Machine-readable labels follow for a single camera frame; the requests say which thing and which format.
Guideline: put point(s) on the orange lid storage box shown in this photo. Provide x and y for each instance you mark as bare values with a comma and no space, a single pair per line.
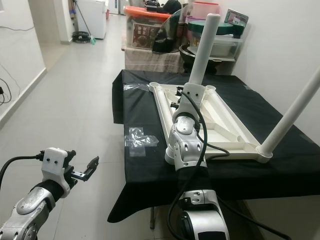
142,32

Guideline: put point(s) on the black tablecloth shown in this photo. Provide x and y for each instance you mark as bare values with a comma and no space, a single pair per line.
145,190

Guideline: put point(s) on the black wok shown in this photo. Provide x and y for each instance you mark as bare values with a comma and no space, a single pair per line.
187,60

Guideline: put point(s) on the mop with teal head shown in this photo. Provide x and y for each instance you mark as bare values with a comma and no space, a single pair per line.
92,40

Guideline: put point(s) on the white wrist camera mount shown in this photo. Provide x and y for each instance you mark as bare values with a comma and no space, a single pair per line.
195,95
55,160

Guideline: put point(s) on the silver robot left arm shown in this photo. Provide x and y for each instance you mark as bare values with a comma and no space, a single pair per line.
30,207

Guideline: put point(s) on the pink plastic container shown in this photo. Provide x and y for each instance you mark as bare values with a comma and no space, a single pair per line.
195,11

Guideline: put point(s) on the black power plug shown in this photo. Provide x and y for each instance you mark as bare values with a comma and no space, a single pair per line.
2,93

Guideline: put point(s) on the clear plastic storage bin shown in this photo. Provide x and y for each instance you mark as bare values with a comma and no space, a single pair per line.
227,46

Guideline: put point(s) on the black framed tablet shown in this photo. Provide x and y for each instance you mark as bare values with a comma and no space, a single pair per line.
237,17

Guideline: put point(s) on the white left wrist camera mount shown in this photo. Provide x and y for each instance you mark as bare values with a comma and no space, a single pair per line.
55,160

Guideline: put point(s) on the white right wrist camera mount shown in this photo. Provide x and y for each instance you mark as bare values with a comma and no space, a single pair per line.
195,95

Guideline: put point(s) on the white plastic children table top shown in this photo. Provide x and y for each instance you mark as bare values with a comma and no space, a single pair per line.
230,130

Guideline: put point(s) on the dark green pot lid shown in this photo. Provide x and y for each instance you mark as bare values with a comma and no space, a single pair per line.
225,27

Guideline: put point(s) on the patterned cloth covered table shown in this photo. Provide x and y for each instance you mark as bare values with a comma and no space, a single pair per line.
152,60

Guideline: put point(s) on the grey metal table leg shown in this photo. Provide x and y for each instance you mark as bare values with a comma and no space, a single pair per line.
151,217

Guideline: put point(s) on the clear tape strip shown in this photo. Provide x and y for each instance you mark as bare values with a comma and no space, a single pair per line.
136,86

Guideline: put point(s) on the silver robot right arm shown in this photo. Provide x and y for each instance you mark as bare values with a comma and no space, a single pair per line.
185,145

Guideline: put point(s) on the white chest freezer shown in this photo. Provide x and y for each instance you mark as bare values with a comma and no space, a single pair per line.
94,17

